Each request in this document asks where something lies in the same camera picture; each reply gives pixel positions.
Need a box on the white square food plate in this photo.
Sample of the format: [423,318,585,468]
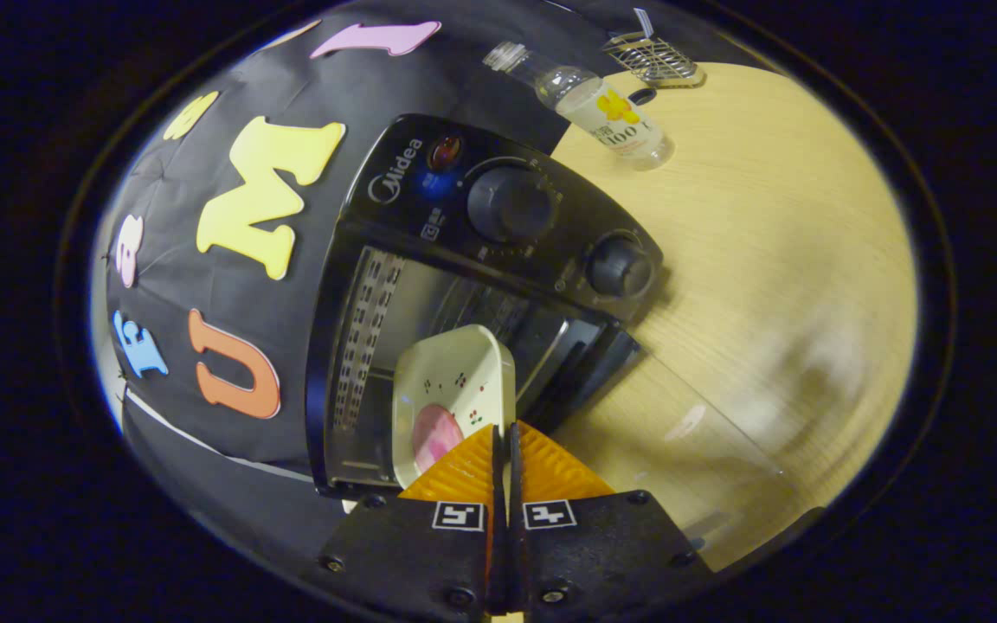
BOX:
[392,324,518,491]

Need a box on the pink round food slice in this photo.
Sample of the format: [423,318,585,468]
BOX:
[412,403,466,473]

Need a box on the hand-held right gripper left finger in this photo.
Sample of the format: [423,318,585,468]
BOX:
[317,422,501,615]

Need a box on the clear drink bottle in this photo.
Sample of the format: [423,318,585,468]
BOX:
[483,41,675,171]

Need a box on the black electric oven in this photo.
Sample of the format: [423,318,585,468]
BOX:
[306,112,798,572]

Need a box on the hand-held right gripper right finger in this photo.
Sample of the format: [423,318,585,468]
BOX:
[507,421,717,615]

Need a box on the wire mesh holder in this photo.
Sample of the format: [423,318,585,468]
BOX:
[602,30,707,89]

